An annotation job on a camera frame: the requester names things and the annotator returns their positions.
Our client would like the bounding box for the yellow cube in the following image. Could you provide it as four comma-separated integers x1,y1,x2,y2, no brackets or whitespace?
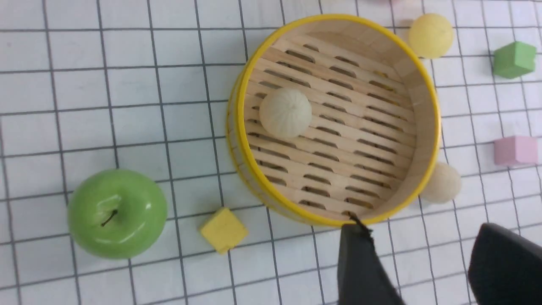
199,207,249,255

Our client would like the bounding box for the pink cube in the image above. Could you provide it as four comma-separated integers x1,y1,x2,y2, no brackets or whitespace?
493,136,539,166

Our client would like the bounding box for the green apple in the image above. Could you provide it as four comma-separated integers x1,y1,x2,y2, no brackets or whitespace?
67,169,168,259

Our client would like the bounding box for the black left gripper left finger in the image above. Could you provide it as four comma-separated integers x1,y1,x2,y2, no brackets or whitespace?
337,214,404,305

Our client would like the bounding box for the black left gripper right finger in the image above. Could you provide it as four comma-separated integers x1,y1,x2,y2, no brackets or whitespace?
467,223,542,305

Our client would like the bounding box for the white bun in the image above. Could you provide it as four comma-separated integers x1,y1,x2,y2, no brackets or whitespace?
420,162,462,203
259,88,313,139

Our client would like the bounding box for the bamboo steamer tray yellow rim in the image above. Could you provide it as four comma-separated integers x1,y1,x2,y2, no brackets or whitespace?
225,14,441,227

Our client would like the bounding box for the yellow bun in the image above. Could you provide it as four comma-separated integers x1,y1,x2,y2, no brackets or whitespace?
408,13,454,59

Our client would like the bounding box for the green cube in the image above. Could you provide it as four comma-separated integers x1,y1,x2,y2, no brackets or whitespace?
493,41,537,79

